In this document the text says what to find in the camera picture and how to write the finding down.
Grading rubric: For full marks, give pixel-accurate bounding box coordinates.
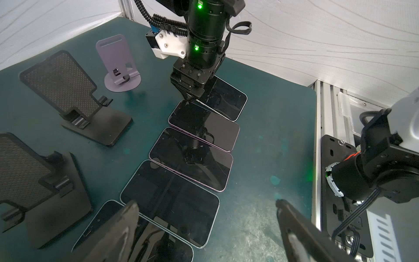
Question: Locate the phone with cracked screen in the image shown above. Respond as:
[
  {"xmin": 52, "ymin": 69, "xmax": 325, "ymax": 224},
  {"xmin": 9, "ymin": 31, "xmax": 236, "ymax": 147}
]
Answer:
[{"xmin": 149, "ymin": 127, "xmax": 234, "ymax": 192}]

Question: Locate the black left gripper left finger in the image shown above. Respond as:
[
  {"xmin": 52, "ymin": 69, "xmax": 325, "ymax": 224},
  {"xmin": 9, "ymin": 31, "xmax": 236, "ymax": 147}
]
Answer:
[{"xmin": 63, "ymin": 200, "xmax": 139, "ymax": 262}]

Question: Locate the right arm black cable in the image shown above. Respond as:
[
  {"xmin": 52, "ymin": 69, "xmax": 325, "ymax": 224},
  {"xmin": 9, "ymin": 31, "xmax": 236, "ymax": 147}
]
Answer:
[{"xmin": 133, "ymin": 0, "xmax": 189, "ymax": 37}]

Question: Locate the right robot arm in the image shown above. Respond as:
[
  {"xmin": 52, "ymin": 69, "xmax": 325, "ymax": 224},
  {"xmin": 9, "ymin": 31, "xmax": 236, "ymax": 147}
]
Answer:
[{"xmin": 157, "ymin": 1, "xmax": 419, "ymax": 203}]

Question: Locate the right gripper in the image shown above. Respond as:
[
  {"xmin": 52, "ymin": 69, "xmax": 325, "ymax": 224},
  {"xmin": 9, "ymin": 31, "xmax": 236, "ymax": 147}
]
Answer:
[{"xmin": 170, "ymin": 55, "xmax": 225, "ymax": 100}]

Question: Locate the lilac round phone stand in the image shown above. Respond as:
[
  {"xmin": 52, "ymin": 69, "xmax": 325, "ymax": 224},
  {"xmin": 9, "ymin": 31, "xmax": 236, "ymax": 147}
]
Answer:
[{"xmin": 96, "ymin": 34, "xmax": 141, "ymax": 93}]

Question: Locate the phone with white frame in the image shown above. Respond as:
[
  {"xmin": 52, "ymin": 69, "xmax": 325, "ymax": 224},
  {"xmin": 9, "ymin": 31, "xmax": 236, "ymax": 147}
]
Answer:
[{"xmin": 197, "ymin": 76, "xmax": 248, "ymax": 122}]

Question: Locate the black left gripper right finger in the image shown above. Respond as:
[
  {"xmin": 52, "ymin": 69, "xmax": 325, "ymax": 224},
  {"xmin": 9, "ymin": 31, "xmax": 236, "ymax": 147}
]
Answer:
[{"xmin": 276, "ymin": 200, "xmax": 355, "ymax": 262}]

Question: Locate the phone with purple frame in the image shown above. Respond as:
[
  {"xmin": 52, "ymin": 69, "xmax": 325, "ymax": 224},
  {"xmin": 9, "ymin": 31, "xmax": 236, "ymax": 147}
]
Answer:
[{"xmin": 168, "ymin": 100, "xmax": 240, "ymax": 152}]

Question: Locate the black rectangular phone stand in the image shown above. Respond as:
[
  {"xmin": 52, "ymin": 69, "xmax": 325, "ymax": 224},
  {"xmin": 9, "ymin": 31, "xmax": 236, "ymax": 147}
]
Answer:
[{"xmin": 19, "ymin": 50, "xmax": 133, "ymax": 147}]

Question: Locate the black folding phone stand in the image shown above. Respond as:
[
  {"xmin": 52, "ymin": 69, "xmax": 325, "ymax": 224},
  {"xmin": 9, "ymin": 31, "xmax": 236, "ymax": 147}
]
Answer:
[{"xmin": 1, "ymin": 133, "xmax": 93, "ymax": 249}]

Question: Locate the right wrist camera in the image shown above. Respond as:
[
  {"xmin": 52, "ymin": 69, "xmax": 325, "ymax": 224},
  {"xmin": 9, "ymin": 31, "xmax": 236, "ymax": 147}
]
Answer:
[{"xmin": 146, "ymin": 30, "xmax": 187, "ymax": 60}]

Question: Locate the phone with dark frame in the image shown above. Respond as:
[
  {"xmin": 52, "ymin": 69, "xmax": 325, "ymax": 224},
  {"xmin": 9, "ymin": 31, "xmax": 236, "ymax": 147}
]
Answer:
[{"xmin": 72, "ymin": 200, "xmax": 194, "ymax": 262}]

